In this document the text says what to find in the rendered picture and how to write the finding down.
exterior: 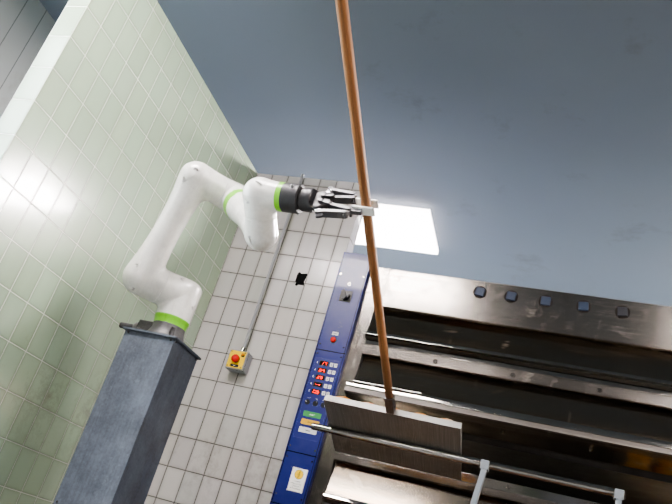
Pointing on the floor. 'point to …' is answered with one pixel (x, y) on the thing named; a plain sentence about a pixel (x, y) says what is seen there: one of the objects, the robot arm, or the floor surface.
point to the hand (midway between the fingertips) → (365, 206)
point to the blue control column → (336, 317)
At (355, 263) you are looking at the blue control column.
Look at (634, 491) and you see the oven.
